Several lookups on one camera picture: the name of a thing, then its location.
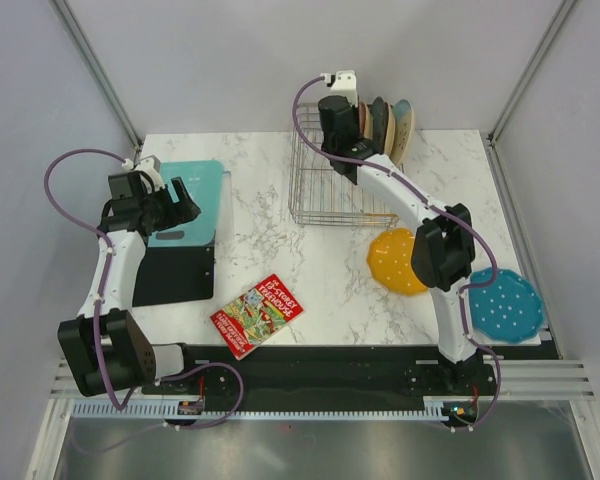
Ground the wire dish rack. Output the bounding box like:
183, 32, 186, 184
288, 103, 398, 228

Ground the pink polka dot plate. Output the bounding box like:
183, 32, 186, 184
358, 101, 367, 137

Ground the orange polka dot plate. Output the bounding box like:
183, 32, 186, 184
366, 228, 428, 296

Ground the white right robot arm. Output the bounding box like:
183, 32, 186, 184
318, 95, 476, 394

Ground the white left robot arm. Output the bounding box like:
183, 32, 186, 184
57, 170, 201, 397

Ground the teal cutting board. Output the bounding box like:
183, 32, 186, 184
148, 160, 228, 248

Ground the black mat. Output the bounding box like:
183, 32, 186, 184
132, 245, 215, 307

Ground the red children's book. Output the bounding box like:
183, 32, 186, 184
210, 274, 304, 360

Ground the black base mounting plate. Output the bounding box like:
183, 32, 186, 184
142, 345, 496, 411

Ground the beige illustrated plate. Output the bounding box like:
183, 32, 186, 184
364, 103, 373, 140

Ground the dark teal plate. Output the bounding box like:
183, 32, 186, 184
370, 96, 391, 154

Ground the cream and blue plate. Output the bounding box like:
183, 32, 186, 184
389, 99, 415, 166

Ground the blue polka dot plate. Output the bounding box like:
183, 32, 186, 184
469, 267, 545, 344

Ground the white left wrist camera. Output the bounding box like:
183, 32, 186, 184
123, 155, 165, 193

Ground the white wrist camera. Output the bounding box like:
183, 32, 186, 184
322, 70, 359, 108
123, 155, 165, 193

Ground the white slotted cable duct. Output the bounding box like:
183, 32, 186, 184
71, 398, 449, 422

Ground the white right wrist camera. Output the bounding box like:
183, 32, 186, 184
322, 70, 359, 108

